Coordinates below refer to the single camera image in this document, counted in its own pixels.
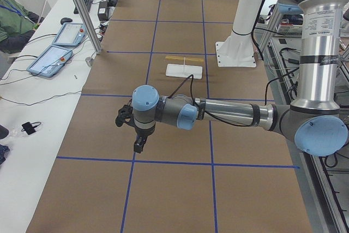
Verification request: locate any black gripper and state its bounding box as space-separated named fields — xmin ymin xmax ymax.
xmin=134 ymin=123 xmax=155 ymax=153

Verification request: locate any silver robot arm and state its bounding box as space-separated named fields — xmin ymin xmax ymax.
xmin=129 ymin=0 xmax=348 ymax=157

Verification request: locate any left wooden rack dowel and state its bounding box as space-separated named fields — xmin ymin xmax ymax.
xmin=165 ymin=55 xmax=204 ymax=62

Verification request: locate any black power adapter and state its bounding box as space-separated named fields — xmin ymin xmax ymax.
xmin=98 ymin=1 xmax=110 ymax=21

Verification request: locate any black computer mouse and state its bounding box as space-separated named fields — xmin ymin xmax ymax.
xmin=60 ymin=17 xmax=73 ymax=25

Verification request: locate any upper blue teach pendant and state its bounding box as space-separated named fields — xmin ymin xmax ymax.
xmin=52 ymin=22 xmax=86 ymax=47

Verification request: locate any blue teach pendant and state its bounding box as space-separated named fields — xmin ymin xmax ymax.
xmin=26 ymin=45 xmax=73 ymax=78
xmin=52 ymin=22 xmax=86 ymax=47

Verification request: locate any small black usb device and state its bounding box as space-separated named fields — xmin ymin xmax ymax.
xmin=22 ymin=122 xmax=36 ymax=135

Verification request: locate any lower blue teach pendant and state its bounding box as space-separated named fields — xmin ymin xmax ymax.
xmin=26 ymin=45 xmax=73 ymax=78

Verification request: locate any person in green jacket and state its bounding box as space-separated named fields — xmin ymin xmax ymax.
xmin=1 ymin=0 xmax=44 ymax=54

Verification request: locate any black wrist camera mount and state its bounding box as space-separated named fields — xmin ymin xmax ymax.
xmin=115 ymin=104 xmax=135 ymax=127

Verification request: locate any white rack base plate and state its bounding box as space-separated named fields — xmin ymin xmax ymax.
xmin=165 ymin=64 xmax=203 ymax=79

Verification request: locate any black braided camera cable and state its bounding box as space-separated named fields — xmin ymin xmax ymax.
xmin=167 ymin=74 xmax=219 ymax=121

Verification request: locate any aluminium frame post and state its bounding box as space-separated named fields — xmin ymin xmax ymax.
xmin=73 ymin=0 xmax=101 ymax=55

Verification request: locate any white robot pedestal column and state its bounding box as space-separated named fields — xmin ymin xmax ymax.
xmin=216 ymin=0 xmax=261 ymax=68

